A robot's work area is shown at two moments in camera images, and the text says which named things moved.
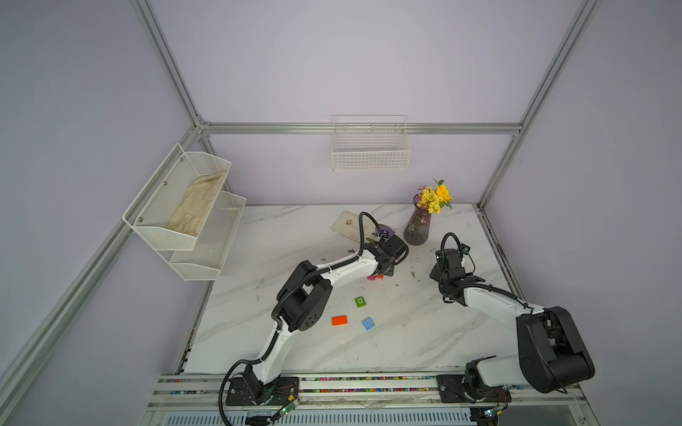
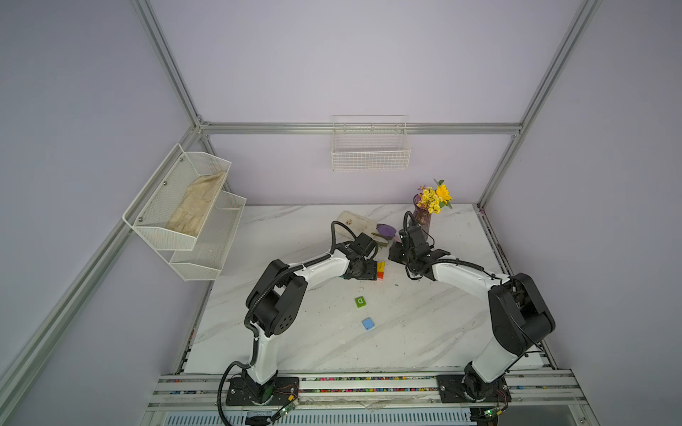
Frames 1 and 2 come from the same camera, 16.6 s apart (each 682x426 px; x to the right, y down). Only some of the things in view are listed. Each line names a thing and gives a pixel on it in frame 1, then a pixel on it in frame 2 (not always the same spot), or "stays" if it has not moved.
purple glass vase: x=416 y=230 stays
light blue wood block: x=368 y=323 stays
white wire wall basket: x=370 y=143 stays
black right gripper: x=434 y=273 → x=393 y=252
